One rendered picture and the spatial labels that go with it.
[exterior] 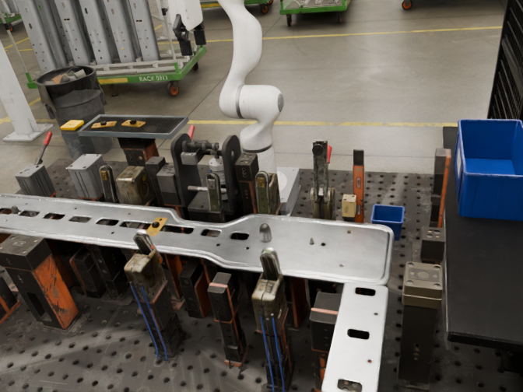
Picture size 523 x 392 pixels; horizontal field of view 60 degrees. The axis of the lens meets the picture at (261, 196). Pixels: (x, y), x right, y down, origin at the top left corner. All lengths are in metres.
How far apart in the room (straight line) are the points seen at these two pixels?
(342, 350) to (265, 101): 0.91
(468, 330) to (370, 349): 0.19
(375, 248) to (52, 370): 0.99
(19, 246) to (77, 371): 0.39
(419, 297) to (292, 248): 0.35
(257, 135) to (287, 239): 0.55
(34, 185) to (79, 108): 2.36
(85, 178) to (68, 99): 2.50
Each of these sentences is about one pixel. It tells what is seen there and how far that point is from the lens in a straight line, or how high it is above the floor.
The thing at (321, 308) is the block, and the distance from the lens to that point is 1.06.
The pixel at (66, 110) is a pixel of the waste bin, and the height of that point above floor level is 0.48.
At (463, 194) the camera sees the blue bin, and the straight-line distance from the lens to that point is 1.22.
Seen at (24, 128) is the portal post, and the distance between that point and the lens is 5.20.
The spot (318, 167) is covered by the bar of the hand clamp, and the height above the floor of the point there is 1.14.
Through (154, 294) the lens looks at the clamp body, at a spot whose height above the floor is 0.94.
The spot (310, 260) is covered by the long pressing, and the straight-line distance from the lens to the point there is 1.15.
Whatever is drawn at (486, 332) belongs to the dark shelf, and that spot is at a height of 1.03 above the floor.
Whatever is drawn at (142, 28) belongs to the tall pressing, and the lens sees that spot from 5.56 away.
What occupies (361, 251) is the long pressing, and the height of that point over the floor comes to 1.00.
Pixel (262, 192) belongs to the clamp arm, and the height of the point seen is 1.05.
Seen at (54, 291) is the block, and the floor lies 0.86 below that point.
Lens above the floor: 1.77
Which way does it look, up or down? 34 degrees down
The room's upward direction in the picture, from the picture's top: 8 degrees counter-clockwise
